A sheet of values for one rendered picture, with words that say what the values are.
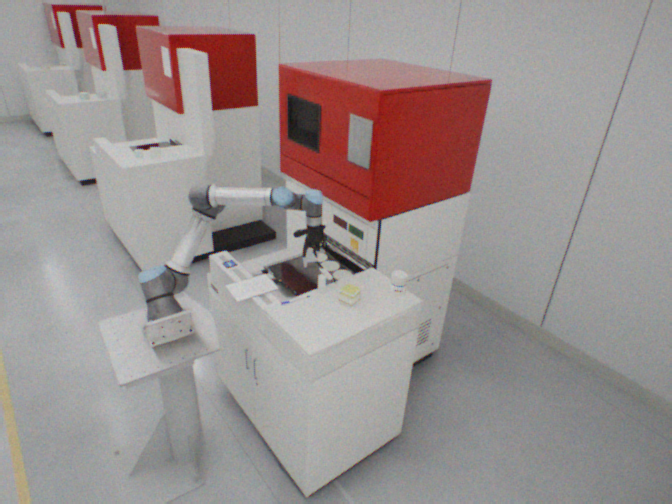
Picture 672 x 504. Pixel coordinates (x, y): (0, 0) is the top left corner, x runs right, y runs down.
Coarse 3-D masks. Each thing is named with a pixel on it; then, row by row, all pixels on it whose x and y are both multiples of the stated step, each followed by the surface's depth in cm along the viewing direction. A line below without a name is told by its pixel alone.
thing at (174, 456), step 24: (168, 384) 206; (192, 384) 214; (168, 408) 214; (192, 408) 219; (168, 432) 227; (192, 432) 225; (120, 456) 235; (144, 456) 225; (168, 456) 235; (192, 456) 227; (120, 480) 224; (144, 480) 225; (168, 480) 225; (192, 480) 226
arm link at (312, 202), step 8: (312, 192) 198; (320, 192) 199; (304, 200) 199; (312, 200) 197; (320, 200) 199; (304, 208) 200; (312, 208) 199; (320, 208) 200; (312, 216) 201; (320, 216) 202
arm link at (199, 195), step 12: (192, 192) 195; (204, 192) 192; (216, 192) 192; (228, 192) 191; (240, 192) 190; (252, 192) 190; (264, 192) 189; (276, 192) 186; (288, 192) 185; (192, 204) 198; (204, 204) 194; (216, 204) 196; (228, 204) 195; (240, 204) 193; (252, 204) 192; (264, 204) 191; (276, 204) 190; (288, 204) 190
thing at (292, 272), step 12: (312, 252) 251; (276, 264) 238; (288, 264) 239; (300, 264) 240; (312, 264) 240; (288, 276) 229; (300, 276) 230; (312, 276) 230; (300, 288) 220; (312, 288) 221
